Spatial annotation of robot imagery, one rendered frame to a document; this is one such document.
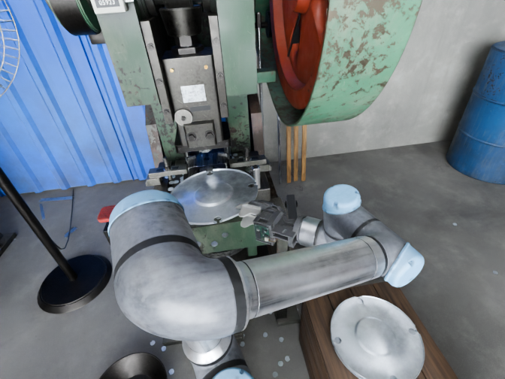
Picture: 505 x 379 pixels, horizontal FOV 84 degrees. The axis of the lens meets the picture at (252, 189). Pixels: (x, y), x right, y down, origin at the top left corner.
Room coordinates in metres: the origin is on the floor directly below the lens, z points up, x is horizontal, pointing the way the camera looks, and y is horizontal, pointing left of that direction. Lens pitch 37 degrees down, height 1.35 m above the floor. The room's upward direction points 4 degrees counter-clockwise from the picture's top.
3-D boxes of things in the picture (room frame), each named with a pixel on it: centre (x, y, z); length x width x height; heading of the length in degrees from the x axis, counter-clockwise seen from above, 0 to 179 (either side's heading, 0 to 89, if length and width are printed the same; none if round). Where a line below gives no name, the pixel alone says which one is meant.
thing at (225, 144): (0.97, 0.17, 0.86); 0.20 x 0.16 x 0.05; 96
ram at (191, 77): (0.93, 0.17, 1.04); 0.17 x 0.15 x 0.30; 6
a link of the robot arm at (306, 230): (0.50, -0.14, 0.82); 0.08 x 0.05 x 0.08; 148
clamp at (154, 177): (0.95, 0.34, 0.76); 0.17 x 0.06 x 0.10; 96
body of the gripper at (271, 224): (0.53, -0.07, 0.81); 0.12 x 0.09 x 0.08; 58
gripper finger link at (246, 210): (0.59, 0.02, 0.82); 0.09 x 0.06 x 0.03; 58
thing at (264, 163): (0.99, 0.00, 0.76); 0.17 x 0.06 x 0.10; 96
